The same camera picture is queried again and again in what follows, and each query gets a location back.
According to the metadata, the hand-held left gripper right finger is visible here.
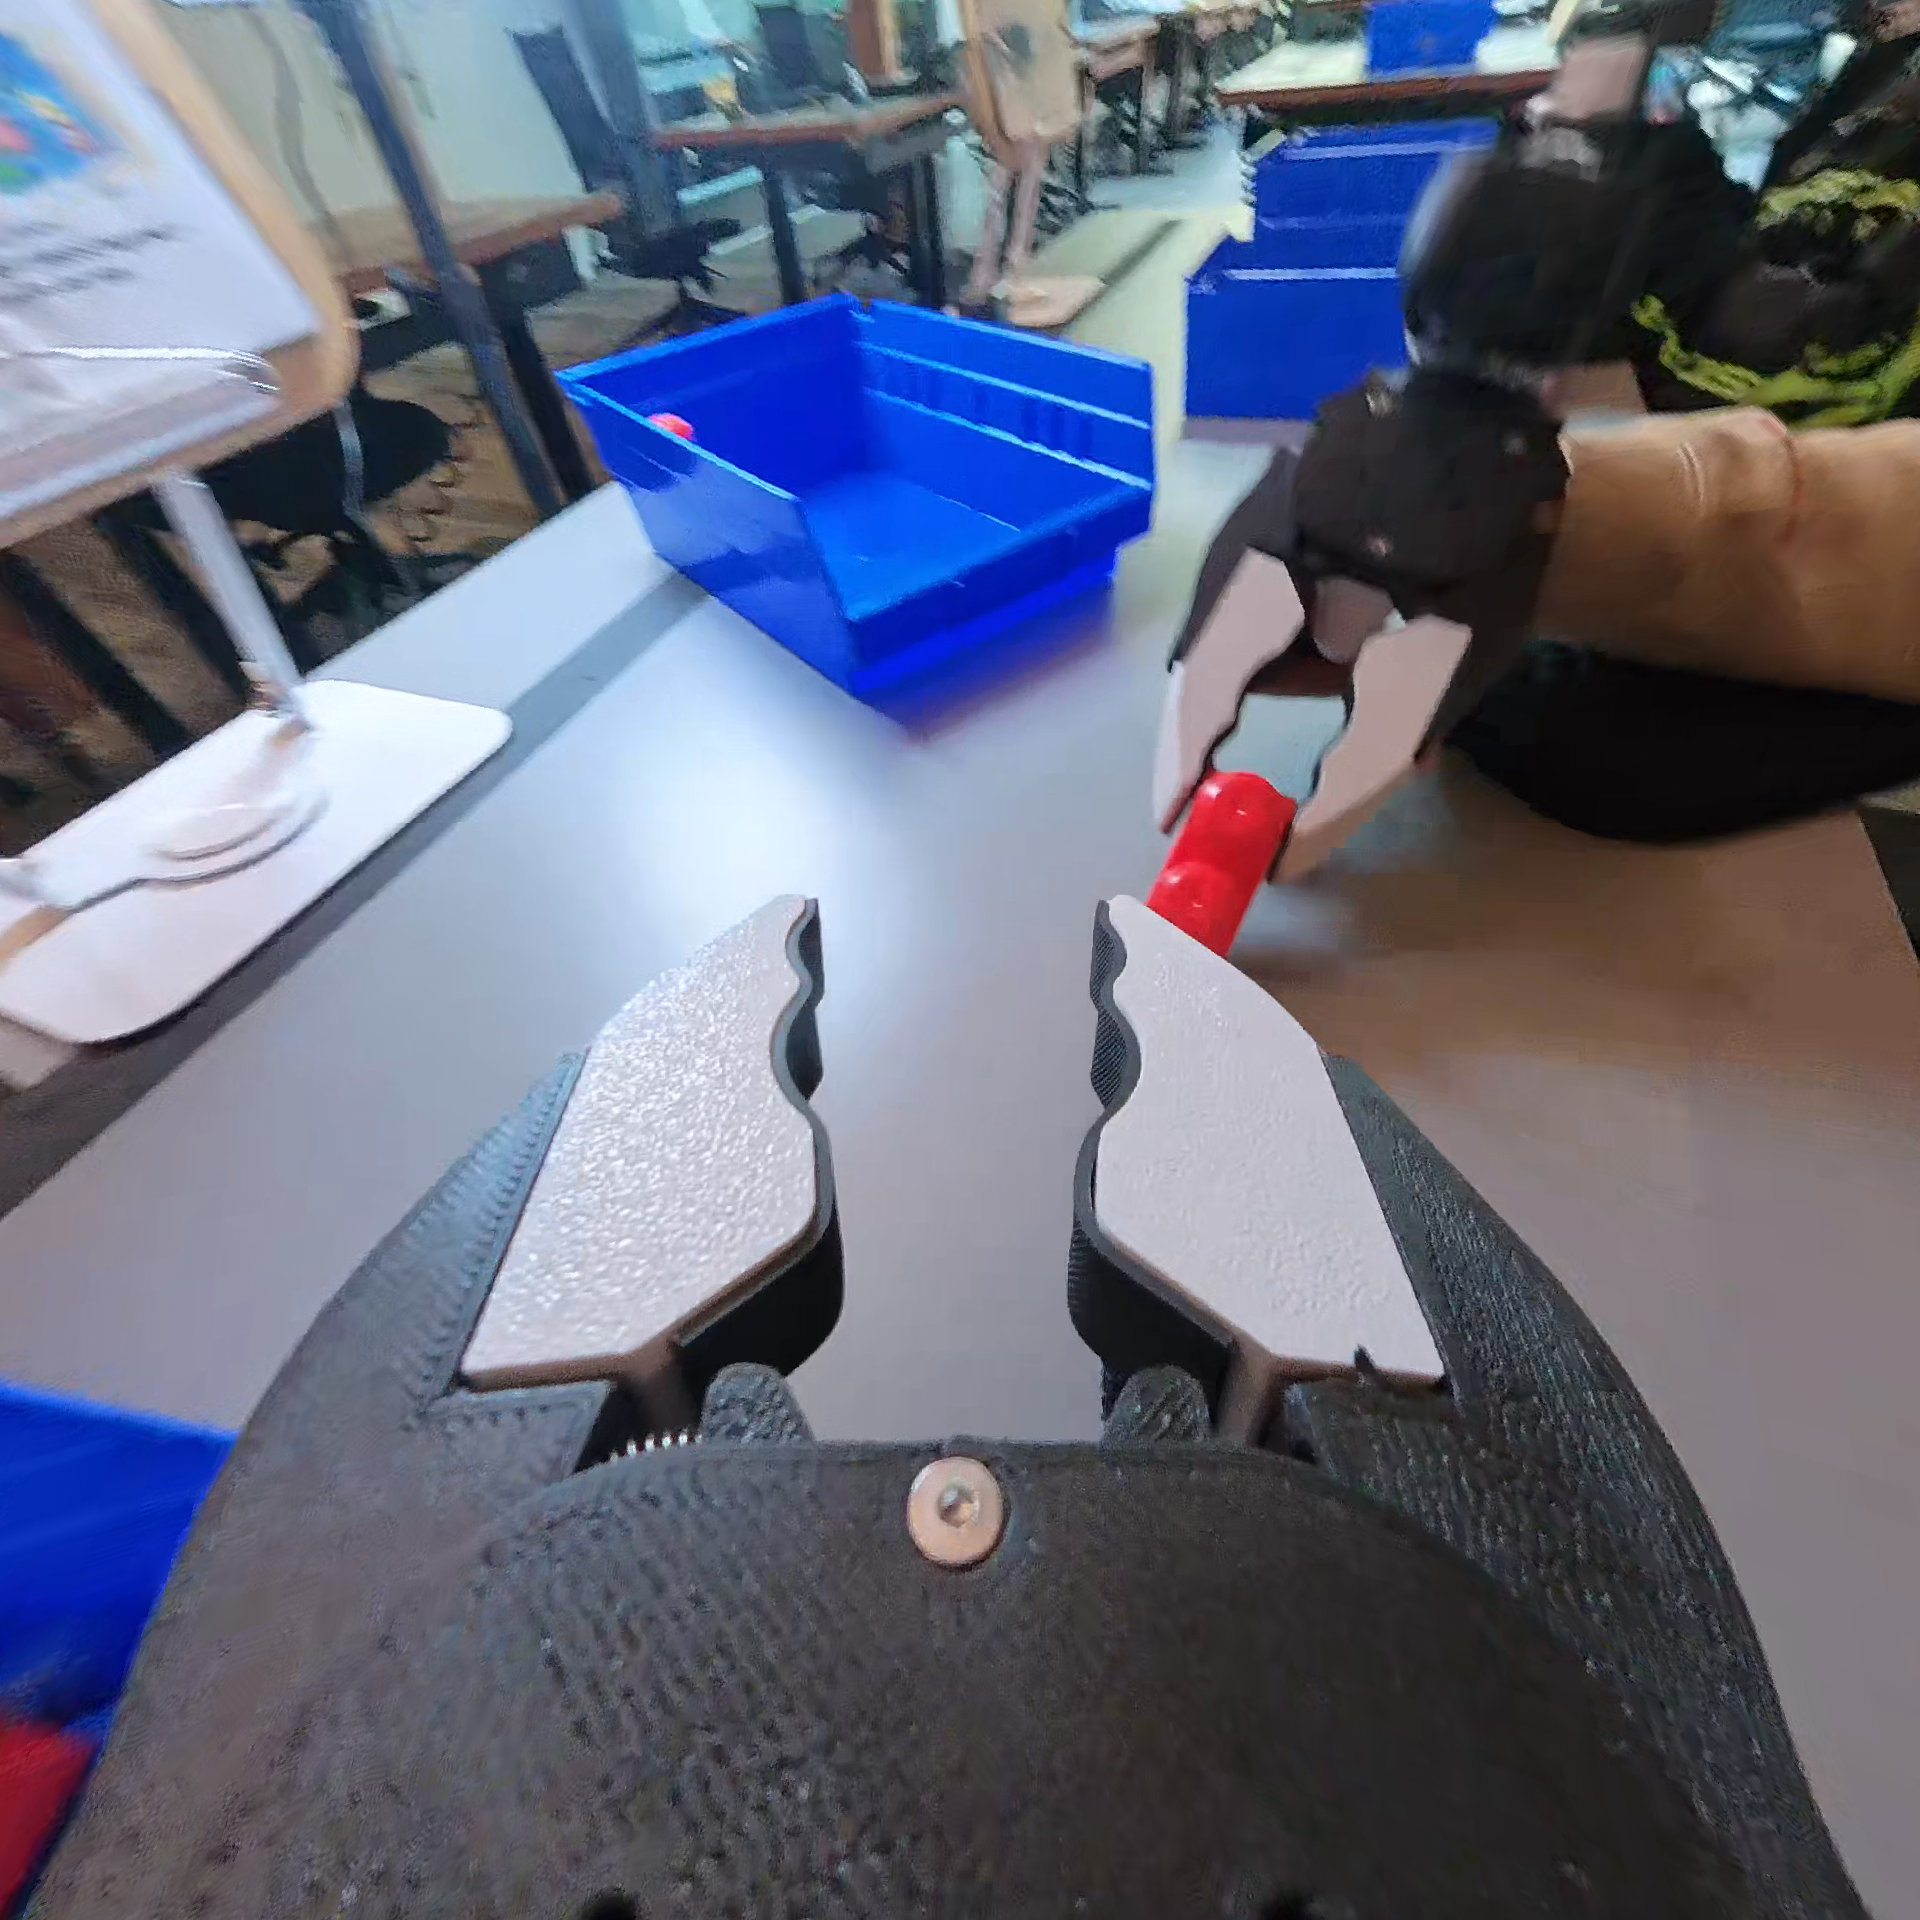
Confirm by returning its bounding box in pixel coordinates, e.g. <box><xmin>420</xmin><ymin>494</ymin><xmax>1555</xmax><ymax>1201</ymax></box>
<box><xmin>1068</xmin><ymin>900</ymin><xmax>1450</xmax><ymax>1450</ymax></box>

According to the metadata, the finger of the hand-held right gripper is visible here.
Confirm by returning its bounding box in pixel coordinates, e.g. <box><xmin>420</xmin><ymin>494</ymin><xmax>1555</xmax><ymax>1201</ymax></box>
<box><xmin>1153</xmin><ymin>550</ymin><xmax>1309</xmax><ymax>833</ymax></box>
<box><xmin>1275</xmin><ymin>611</ymin><xmax>1477</xmax><ymax>889</ymax></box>

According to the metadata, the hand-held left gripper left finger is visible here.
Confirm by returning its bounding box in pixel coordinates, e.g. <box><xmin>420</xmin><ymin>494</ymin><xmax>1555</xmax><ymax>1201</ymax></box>
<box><xmin>457</xmin><ymin>895</ymin><xmax>847</xmax><ymax>1450</ymax></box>

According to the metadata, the red two-stud mega block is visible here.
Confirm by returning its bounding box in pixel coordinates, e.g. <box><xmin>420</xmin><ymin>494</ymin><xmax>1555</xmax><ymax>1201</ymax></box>
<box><xmin>1144</xmin><ymin>769</ymin><xmax>1301</xmax><ymax>958</ymax></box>

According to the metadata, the cluster of red mega blocks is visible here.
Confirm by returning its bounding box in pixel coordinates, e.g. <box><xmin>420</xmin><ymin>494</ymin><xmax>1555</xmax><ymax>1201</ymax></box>
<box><xmin>0</xmin><ymin>1719</ymin><xmax>97</xmax><ymax>1878</ymax></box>

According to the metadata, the person's right forearm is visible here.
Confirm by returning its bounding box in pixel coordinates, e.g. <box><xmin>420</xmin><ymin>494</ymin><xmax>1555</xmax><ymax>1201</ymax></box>
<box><xmin>1537</xmin><ymin>406</ymin><xmax>1920</xmax><ymax>698</ymax></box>

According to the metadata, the black armrest pad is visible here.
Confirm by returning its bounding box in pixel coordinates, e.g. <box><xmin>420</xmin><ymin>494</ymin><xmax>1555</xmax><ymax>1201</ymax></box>
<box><xmin>1448</xmin><ymin>636</ymin><xmax>1920</xmax><ymax>844</ymax></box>

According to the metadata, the black garment green print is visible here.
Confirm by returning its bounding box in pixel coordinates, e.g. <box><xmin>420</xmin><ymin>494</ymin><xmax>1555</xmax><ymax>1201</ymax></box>
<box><xmin>1627</xmin><ymin>31</ymin><xmax>1920</xmax><ymax>427</ymax></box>

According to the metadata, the white document stand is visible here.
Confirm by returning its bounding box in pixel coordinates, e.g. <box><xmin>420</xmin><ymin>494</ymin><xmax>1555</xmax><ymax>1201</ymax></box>
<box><xmin>0</xmin><ymin>348</ymin><xmax>516</xmax><ymax>1051</ymax></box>

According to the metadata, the wooden easel board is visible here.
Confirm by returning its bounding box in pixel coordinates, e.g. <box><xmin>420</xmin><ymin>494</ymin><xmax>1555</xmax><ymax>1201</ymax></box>
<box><xmin>960</xmin><ymin>0</ymin><xmax>1171</xmax><ymax>323</ymax></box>

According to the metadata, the wooden desk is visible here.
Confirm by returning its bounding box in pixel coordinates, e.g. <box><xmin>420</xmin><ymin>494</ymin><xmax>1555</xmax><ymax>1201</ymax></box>
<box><xmin>331</xmin><ymin>187</ymin><xmax>624</xmax><ymax>302</ymax></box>
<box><xmin>652</xmin><ymin>93</ymin><xmax>962</xmax><ymax>310</ymax></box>

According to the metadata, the black office chair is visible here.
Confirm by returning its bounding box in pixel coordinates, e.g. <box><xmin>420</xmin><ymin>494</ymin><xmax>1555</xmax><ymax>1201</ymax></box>
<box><xmin>210</xmin><ymin>384</ymin><xmax>461</xmax><ymax>601</ymax></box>
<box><xmin>509</xmin><ymin>22</ymin><xmax>745</xmax><ymax>341</ymax></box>

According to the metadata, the black tripod pole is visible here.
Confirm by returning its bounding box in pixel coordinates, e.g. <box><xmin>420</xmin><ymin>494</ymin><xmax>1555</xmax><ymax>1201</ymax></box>
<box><xmin>325</xmin><ymin>0</ymin><xmax>595</xmax><ymax>519</ymax></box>

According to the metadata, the printed instruction sheet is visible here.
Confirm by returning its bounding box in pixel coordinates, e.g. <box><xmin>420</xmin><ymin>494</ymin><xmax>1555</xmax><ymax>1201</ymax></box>
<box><xmin>0</xmin><ymin>0</ymin><xmax>325</xmax><ymax>519</ymax></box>

